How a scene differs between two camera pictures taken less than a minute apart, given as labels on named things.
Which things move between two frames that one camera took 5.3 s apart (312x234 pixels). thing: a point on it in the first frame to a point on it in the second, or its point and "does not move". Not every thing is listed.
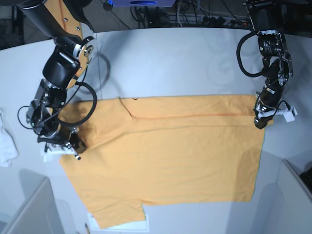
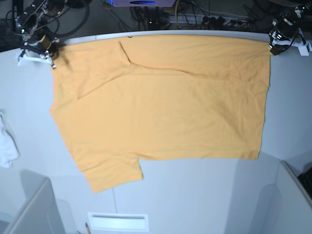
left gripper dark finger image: [77, 143] to [53, 52]
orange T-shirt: [152, 150] to [117, 100]
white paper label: [136, 225] does not move
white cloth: [9, 151] does not move
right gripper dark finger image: [261, 123] to [277, 48]
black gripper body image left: [58, 133] to [40, 40]
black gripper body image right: [270, 97] to [285, 28]
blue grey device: [143, 3] does not move
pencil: [87, 228] does not move
